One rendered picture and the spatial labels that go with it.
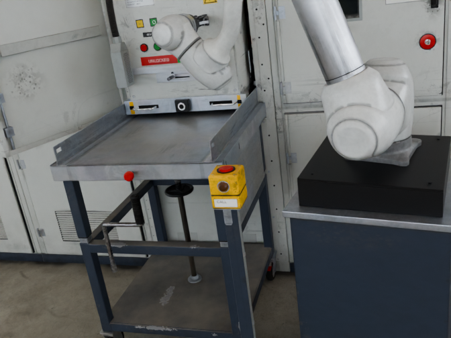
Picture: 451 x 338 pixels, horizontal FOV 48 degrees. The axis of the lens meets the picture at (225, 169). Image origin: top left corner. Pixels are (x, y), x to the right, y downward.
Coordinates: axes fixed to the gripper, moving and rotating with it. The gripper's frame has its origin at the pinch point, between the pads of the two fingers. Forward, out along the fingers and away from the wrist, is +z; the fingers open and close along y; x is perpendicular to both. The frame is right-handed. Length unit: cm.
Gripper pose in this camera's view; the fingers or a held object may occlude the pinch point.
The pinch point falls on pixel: (203, 19)
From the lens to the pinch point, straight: 199.4
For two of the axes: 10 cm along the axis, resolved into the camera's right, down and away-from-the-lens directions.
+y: 9.6, -0.2, -2.9
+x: -1.3, -9.2, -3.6
